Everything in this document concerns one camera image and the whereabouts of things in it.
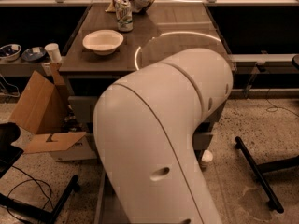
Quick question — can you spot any white blue bowl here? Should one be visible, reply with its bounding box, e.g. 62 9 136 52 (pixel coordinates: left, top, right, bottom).
0 44 21 62

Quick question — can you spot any white paper cup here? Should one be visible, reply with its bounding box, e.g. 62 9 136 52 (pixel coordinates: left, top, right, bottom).
45 43 62 63

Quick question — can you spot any black chair seat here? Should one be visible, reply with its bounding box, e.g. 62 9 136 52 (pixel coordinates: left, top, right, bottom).
0 122 23 178

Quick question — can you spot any white bottle on floor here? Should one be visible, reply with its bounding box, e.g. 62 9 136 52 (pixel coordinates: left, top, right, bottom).
200 150 213 169

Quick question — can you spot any black stand base left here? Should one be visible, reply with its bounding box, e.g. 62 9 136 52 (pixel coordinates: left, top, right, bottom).
0 175 80 224

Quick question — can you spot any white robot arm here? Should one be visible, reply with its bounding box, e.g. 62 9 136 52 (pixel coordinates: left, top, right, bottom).
93 49 233 224

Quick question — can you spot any black cable on floor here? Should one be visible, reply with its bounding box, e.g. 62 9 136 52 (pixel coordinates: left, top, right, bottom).
6 163 55 224

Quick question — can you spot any black stand leg right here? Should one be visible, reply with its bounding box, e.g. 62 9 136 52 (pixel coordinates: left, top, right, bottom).
235 136 299 214

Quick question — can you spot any green white soda can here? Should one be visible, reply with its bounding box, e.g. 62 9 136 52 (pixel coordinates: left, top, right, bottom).
115 0 133 32

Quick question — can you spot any white box on floor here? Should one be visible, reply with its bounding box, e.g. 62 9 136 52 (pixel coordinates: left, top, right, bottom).
50 137 97 161

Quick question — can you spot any low grey shelf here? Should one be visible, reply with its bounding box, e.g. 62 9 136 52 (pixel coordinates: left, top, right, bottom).
0 58 52 77

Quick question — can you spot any open cardboard box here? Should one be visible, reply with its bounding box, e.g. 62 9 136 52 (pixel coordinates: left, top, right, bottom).
9 71 86 154

